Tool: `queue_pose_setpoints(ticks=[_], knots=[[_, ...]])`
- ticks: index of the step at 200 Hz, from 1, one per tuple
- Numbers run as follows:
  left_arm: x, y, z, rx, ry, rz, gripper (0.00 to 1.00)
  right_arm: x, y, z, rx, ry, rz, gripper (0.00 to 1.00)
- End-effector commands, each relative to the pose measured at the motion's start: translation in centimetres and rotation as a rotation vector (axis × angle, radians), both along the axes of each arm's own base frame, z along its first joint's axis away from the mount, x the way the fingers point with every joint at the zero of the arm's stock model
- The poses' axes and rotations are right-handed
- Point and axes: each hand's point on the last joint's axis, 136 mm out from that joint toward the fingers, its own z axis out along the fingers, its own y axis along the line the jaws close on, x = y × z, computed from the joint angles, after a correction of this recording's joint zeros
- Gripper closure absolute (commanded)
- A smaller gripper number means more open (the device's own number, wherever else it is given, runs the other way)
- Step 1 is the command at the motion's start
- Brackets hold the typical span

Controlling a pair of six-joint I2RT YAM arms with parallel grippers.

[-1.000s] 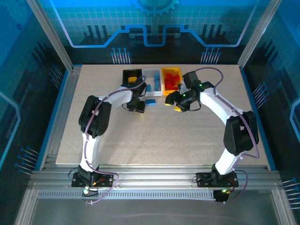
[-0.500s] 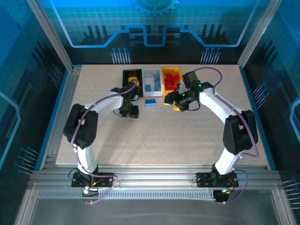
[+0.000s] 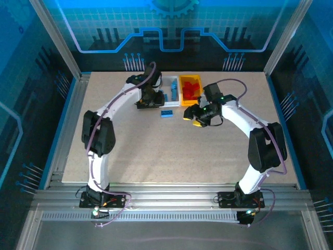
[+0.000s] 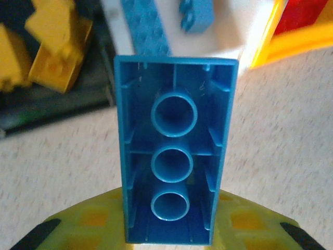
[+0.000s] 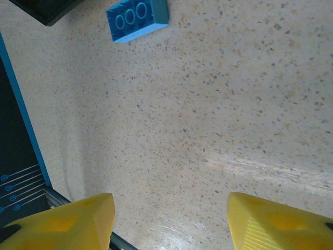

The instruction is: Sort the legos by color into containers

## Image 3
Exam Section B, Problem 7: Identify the yellow plastic bin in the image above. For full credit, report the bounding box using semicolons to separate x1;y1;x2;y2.
178;74;204;107

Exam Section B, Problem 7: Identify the white plastic bin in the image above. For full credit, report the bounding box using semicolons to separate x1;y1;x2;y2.
159;75;181;107

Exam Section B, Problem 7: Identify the blue printed backdrop panel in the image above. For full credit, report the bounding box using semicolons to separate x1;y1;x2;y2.
43;0;308;72

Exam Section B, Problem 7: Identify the blue table edge strip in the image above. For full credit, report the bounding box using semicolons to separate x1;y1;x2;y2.
39;77;79;190

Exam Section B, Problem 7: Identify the aluminium side rail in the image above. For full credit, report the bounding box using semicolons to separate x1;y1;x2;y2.
43;72;91;190

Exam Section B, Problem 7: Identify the aluminium frame rail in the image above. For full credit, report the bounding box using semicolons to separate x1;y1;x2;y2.
31;182;315;211

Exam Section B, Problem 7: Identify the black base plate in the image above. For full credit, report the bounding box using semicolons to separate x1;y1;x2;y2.
217;191;265;209
79;191;128;209

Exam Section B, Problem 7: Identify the slotted grey cable duct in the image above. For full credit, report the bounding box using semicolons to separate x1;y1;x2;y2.
41;211;241;222

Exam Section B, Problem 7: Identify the aluminium corner post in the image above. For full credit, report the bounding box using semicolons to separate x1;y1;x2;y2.
29;0;84;79
264;0;314;78

